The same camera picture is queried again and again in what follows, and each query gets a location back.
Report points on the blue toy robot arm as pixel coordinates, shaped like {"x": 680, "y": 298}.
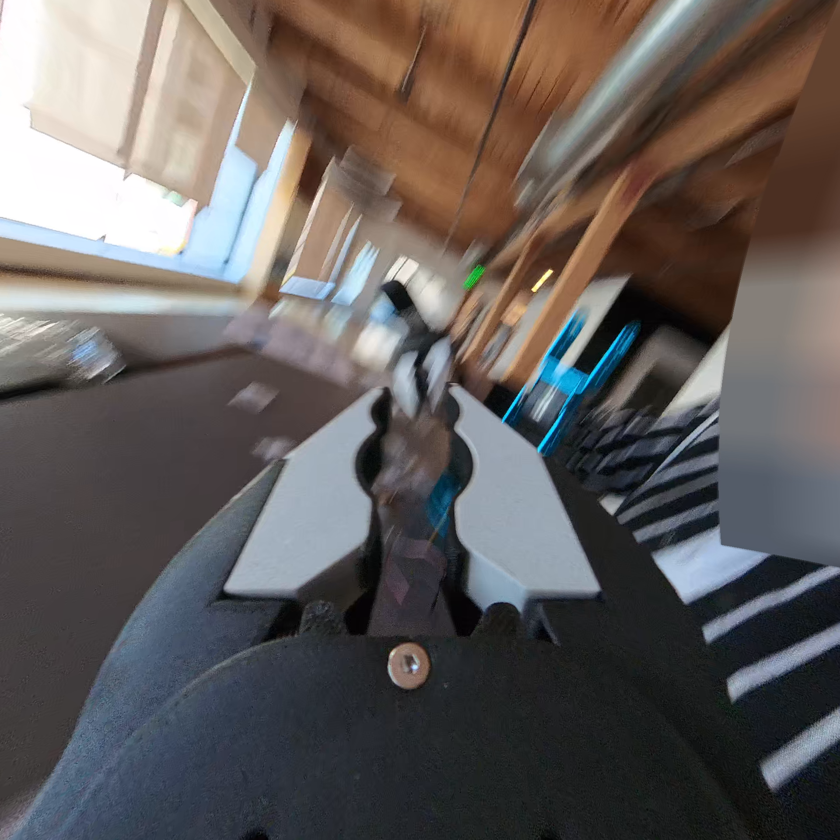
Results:
{"x": 561, "y": 379}

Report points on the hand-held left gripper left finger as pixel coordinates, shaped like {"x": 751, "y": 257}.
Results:
{"x": 302, "y": 525}

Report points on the green exit sign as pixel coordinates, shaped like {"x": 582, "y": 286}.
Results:
{"x": 474, "y": 277}

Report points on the group of clear parts bags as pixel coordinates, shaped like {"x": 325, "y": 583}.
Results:
{"x": 253, "y": 397}

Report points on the thin ceiling conduit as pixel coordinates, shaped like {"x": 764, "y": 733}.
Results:
{"x": 499, "y": 118}

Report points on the silver ventilation duct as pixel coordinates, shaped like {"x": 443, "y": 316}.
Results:
{"x": 623, "y": 85}

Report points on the blue round metal base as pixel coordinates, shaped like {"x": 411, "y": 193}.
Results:
{"x": 443, "y": 502}

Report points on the large grid window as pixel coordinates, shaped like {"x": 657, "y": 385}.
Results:
{"x": 65, "y": 197}

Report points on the black servo motor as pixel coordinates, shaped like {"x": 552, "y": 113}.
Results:
{"x": 407, "y": 380}

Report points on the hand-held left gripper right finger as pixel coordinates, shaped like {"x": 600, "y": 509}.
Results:
{"x": 525, "y": 525}

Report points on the wooden support post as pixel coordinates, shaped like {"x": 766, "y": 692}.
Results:
{"x": 577, "y": 275}

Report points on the crumpled clear plastic wrap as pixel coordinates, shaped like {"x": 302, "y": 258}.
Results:
{"x": 85, "y": 358}

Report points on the person's striped sweater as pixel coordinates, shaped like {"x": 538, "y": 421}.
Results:
{"x": 774, "y": 630}

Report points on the dark grey desk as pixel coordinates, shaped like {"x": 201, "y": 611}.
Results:
{"x": 131, "y": 512}

